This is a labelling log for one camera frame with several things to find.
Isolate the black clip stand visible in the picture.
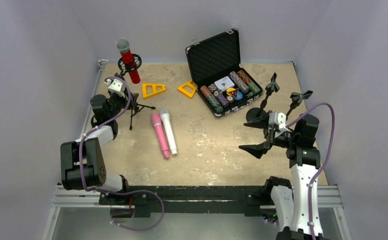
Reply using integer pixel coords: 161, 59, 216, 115
246, 73, 280, 122
286, 90, 313, 120

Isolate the black tripod shock-mount stand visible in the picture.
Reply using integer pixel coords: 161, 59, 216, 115
112, 53, 156, 131

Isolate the red glitter microphone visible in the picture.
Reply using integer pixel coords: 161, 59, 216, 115
116, 38, 142, 84

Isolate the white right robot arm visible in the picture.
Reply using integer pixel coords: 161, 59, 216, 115
240, 111, 324, 240

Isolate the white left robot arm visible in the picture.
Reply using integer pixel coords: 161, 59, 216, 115
60, 93, 130, 194

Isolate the yellow triangle block left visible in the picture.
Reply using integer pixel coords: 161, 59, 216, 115
142, 83, 166, 99

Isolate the yellow triangle block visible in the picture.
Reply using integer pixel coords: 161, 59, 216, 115
177, 81, 197, 99
142, 83, 166, 99

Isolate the blue round blind button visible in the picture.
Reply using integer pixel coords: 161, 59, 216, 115
233, 91, 243, 101

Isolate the pink toy microphone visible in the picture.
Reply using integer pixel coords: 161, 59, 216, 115
151, 112, 170, 160

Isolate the red all-in triangle button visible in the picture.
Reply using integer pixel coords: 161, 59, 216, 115
229, 90, 242, 101

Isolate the orange black chip stack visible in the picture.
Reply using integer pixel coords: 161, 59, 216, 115
237, 69, 251, 85

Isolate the green poker chip stack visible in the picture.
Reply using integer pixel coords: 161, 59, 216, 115
207, 95, 224, 114

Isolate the yellow dealer button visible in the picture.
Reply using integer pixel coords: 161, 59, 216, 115
226, 87, 238, 97

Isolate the white toy microphone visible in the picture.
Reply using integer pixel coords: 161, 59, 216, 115
160, 109, 178, 156

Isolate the purple poker chip stack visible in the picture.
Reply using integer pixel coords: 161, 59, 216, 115
215, 92, 229, 107

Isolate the white playing card box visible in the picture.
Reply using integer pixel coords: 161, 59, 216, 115
214, 76, 235, 91

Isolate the red poker chip stack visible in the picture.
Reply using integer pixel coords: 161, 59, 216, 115
200, 85, 213, 99

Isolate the yellow triangle block right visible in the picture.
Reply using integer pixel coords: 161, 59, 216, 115
177, 81, 197, 99

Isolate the black poker chip case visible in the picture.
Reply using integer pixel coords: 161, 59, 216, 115
185, 28, 264, 118

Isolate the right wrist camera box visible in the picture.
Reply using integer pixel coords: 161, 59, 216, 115
268, 111, 287, 131

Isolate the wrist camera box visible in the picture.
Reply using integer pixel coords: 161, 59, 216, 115
105, 78, 126, 97
268, 111, 287, 131

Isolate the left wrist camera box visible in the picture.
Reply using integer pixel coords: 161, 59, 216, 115
105, 78, 126, 97

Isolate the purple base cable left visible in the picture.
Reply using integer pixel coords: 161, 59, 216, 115
110, 189, 165, 232

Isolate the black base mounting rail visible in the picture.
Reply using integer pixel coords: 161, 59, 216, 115
99, 185, 274, 218

